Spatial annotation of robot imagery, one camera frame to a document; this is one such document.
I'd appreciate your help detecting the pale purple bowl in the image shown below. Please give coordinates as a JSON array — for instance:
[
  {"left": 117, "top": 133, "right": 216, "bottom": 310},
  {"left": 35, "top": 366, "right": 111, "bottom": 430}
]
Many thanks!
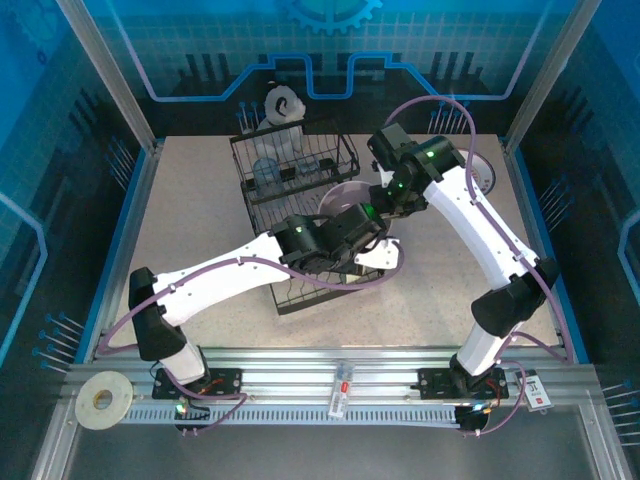
[{"left": 318, "top": 180, "right": 374, "bottom": 219}]

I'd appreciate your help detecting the large plate with sunburst print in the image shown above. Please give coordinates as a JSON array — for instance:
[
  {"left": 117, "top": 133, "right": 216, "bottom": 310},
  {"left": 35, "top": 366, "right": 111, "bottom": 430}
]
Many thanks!
[{"left": 467, "top": 149, "right": 497, "bottom": 197}]

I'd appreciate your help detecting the black wire dish rack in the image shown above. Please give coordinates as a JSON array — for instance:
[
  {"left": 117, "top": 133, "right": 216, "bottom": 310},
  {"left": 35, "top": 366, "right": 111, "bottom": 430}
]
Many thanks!
[{"left": 229, "top": 118, "right": 396, "bottom": 317}]

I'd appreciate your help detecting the grey plush dog toy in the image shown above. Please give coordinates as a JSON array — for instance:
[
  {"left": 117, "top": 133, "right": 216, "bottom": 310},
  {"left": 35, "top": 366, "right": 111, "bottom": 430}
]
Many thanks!
[{"left": 252, "top": 85, "right": 307, "bottom": 161}]

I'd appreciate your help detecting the small lit circuit board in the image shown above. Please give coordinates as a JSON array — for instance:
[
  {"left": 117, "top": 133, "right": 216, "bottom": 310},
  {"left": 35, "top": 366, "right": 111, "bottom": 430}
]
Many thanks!
[
  {"left": 455, "top": 402, "right": 496, "bottom": 421},
  {"left": 172, "top": 397, "right": 211, "bottom": 421}
]

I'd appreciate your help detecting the white printed card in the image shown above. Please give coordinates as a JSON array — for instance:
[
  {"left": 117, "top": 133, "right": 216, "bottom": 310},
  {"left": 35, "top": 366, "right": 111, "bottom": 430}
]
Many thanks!
[{"left": 516, "top": 370, "right": 553, "bottom": 412}]

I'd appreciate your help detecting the white tape roll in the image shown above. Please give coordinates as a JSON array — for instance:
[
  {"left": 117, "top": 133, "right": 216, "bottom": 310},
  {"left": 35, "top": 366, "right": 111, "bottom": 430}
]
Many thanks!
[{"left": 74, "top": 370, "right": 135, "bottom": 431}]

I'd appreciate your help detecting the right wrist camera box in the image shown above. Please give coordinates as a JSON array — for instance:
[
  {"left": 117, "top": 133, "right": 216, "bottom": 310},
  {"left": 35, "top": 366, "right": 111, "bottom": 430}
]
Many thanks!
[{"left": 367, "top": 125, "right": 404, "bottom": 190}]

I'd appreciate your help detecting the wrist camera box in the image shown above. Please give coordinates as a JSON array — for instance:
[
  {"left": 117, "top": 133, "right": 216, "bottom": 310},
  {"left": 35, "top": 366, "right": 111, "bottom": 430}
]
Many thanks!
[
  {"left": 367, "top": 125, "right": 404, "bottom": 190},
  {"left": 353, "top": 238, "right": 402, "bottom": 272}
]

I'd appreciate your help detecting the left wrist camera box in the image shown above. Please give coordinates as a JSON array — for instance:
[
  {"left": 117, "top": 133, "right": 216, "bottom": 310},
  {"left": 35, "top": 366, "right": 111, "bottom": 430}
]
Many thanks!
[{"left": 353, "top": 238, "right": 402, "bottom": 272}]

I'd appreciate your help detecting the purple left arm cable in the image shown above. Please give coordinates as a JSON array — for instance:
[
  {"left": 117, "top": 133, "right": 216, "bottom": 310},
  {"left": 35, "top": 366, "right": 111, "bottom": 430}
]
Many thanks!
[{"left": 97, "top": 239, "right": 406, "bottom": 436}]

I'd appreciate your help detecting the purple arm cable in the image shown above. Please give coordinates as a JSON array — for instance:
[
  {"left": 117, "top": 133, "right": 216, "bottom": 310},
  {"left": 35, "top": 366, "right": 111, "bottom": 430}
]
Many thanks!
[
  {"left": 97, "top": 239, "right": 406, "bottom": 436},
  {"left": 387, "top": 95, "right": 574, "bottom": 437}
]

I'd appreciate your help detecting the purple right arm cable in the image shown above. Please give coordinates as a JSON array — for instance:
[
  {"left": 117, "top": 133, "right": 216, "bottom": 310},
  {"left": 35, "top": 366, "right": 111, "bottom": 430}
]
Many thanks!
[{"left": 387, "top": 95, "right": 574, "bottom": 437}]

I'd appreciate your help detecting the aluminium table side rail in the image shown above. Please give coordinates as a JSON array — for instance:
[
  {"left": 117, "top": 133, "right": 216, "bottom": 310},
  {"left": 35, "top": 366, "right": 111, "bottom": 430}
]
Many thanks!
[
  {"left": 84, "top": 141, "right": 166, "bottom": 364},
  {"left": 502, "top": 139, "right": 576, "bottom": 364}
]

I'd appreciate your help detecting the aluminium frame post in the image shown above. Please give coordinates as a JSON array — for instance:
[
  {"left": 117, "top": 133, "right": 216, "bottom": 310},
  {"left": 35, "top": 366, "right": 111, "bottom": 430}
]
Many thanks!
[
  {"left": 503, "top": 0, "right": 604, "bottom": 154},
  {"left": 53, "top": 0, "right": 160, "bottom": 154}
]

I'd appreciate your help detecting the aluminium front rail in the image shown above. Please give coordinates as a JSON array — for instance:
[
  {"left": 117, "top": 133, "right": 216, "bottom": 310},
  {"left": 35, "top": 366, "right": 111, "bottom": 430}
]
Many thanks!
[{"left": 62, "top": 347, "right": 601, "bottom": 409}]

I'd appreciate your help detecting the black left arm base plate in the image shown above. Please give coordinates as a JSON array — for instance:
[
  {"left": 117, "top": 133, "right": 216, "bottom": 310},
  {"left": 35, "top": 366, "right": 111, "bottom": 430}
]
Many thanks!
[{"left": 152, "top": 367, "right": 245, "bottom": 401}]

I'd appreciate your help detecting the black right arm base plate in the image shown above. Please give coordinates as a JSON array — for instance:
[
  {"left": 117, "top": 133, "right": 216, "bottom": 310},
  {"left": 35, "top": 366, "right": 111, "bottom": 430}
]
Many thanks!
[{"left": 417, "top": 366, "right": 510, "bottom": 401}]

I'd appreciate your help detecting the slotted cable duct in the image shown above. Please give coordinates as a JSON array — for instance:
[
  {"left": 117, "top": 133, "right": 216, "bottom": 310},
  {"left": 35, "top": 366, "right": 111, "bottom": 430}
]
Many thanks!
[{"left": 122, "top": 407, "right": 461, "bottom": 427}]

